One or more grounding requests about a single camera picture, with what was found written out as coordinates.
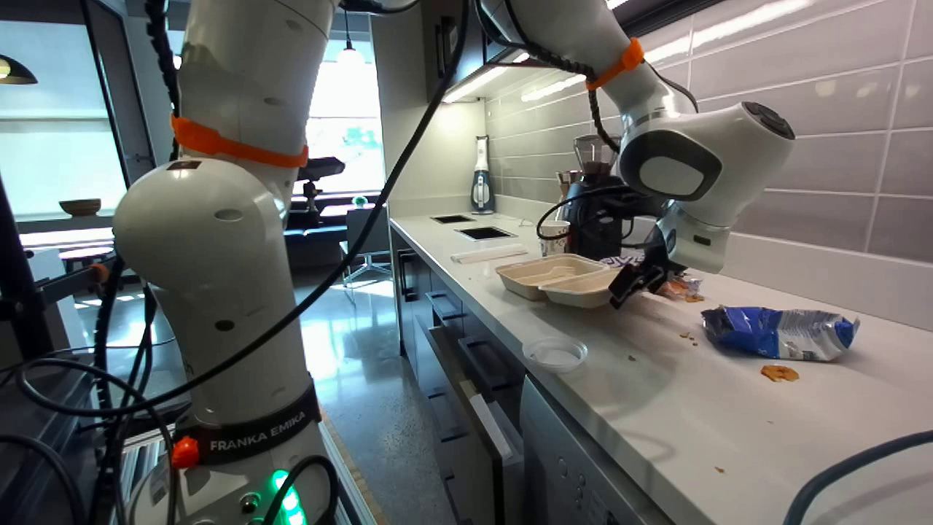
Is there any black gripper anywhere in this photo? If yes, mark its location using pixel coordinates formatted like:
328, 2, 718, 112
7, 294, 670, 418
606, 227, 686, 311

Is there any beige takeaway clamshell pack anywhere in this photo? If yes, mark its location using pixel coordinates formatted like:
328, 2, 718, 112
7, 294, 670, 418
492, 255, 625, 311

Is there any orange purple snack wrapper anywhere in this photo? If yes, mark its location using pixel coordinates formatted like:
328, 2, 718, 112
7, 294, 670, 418
660, 271, 705, 303

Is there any black coffee grinder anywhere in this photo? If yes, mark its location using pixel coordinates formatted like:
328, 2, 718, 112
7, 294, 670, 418
559, 135, 637, 262

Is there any printed white paper cup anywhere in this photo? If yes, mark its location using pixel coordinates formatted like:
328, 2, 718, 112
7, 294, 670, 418
540, 227, 572, 260

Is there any blue chip bag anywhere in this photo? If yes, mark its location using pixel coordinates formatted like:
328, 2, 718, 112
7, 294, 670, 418
701, 303, 864, 365

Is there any orange chip piece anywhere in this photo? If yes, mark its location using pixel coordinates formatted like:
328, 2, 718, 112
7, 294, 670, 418
758, 361, 801, 384

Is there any clear glass bottle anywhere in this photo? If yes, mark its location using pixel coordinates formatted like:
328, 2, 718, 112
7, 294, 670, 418
469, 135, 500, 215

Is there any dark cabinet drawer front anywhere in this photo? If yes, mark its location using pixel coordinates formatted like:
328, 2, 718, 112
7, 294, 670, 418
418, 288, 527, 525

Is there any dark dishwasher front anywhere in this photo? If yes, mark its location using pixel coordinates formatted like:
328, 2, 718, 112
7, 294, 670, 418
519, 377, 673, 525

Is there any grey office chair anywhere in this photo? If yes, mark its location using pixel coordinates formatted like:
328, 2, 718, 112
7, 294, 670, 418
339, 204, 393, 285

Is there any dark upper cabinet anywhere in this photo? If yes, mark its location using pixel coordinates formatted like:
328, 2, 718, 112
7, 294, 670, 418
421, 0, 508, 104

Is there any small dark bowl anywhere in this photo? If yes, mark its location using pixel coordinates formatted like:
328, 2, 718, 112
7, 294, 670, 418
56, 196, 105, 220

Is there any dark pendant lamp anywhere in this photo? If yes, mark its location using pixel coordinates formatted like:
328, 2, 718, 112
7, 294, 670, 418
0, 53, 42, 88

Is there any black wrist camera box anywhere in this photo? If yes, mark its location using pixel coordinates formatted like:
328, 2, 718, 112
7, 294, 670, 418
580, 186, 666, 221

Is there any silver drawer handle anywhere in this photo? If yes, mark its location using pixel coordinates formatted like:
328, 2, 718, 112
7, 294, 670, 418
463, 374, 527, 462

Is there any blue cable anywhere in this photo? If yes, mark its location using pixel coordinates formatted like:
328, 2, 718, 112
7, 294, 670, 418
784, 430, 933, 525

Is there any black camera on tripod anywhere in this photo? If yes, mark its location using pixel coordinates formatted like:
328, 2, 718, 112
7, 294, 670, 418
294, 154, 347, 231

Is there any black cable bundle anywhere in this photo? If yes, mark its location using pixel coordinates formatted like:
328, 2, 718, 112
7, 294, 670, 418
0, 0, 188, 525

